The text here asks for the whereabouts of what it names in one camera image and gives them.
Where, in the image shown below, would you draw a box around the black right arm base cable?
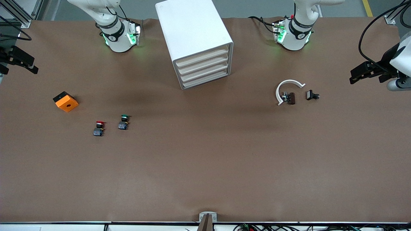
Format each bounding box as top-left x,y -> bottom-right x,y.
106,4 -> 143,32

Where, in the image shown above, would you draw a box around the aluminium frame profile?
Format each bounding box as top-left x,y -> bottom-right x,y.
0,0 -> 44,29
385,0 -> 411,25

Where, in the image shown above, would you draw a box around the grey metal bracket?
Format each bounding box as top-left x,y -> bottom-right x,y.
198,212 -> 218,223

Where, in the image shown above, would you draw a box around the brown post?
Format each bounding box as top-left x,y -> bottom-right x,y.
197,214 -> 214,231

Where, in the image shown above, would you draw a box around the black left arm base cable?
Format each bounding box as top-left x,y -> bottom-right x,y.
248,16 -> 278,36

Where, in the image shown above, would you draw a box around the tangled black cables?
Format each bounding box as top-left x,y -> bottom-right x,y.
233,224 -> 411,231

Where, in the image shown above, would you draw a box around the red push button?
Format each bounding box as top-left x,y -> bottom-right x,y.
93,121 -> 107,137

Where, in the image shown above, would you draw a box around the black arm base cable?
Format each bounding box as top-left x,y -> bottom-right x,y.
248,16 -> 278,36
106,4 -> 143,32

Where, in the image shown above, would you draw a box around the white table edge rail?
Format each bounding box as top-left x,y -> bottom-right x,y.
0,221 -> 411,231

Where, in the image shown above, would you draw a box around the brown cylinder with chrome fitting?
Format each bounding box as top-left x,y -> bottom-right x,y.
281,92 -> 296,105

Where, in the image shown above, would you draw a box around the white drawer cabinet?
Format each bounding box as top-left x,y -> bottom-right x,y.
155,0 -> 234,90

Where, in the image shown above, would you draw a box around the orange button enclosure box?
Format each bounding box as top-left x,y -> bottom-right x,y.
53,91 -> 79,113

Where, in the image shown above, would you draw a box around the white plastic drawer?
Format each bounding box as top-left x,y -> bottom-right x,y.
182,71 -> 231,89
180,63 -> 230,82
178,55 -> 230,76
175,47 -> 230,68

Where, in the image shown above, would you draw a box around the green push button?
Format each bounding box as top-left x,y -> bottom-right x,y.
118,115 -> 131,131

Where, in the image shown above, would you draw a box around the white curved ring piece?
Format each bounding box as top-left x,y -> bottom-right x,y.
275,79 -> 306,106

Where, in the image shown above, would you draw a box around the brown table cover mat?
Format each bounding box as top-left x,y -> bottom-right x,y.
0,17 -> 411,223

